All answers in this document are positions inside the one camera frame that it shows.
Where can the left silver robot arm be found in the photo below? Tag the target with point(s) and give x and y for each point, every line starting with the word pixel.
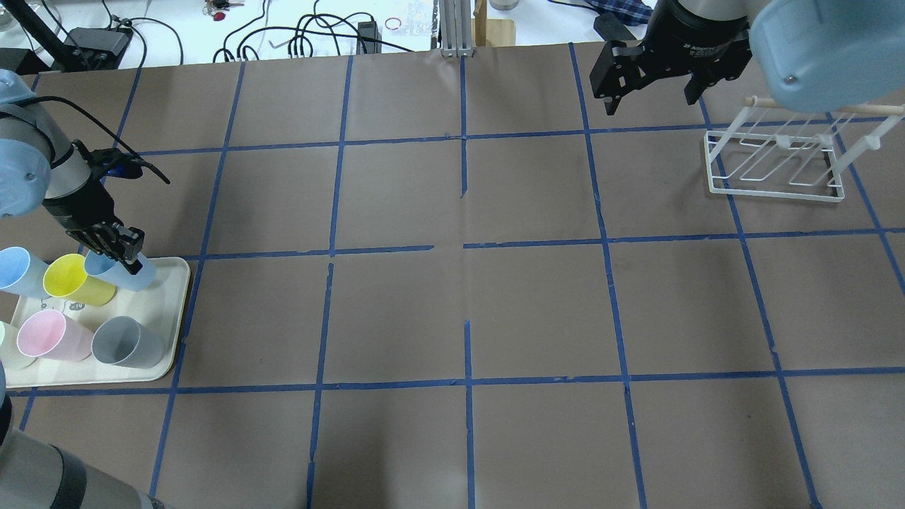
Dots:
pixel 42 167

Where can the yellow plastic cup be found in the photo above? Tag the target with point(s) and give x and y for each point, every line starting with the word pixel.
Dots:
pixel 67 278

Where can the black power adapter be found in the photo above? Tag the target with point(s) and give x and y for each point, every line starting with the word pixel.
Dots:
pixel 102 48

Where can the light blue plastic cup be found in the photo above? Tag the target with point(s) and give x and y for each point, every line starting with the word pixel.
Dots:
pixel 105 269

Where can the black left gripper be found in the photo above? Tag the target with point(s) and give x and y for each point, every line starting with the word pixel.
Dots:
pixel 79 210

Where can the pink plastic cup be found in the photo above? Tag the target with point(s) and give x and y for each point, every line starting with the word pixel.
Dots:
pixel 51 335

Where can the cream plastic tray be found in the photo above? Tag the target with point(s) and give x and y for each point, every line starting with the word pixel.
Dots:
pixel 160 307

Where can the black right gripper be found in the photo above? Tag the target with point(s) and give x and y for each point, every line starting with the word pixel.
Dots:
pixel 696 35

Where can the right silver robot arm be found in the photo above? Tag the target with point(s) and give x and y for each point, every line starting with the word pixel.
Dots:
pixel 815 56

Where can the grey plastic cup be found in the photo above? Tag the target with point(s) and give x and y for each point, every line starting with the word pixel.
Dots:
pixel 122 341

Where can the wooden mug tree stand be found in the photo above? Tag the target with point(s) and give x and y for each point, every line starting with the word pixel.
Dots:
pixel 491 32

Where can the blue plastic cup on tray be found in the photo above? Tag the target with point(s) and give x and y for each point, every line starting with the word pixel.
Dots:
pixel 22 273

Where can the white wire cup rack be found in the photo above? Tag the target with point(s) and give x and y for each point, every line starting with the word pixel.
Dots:
pixel 771 152

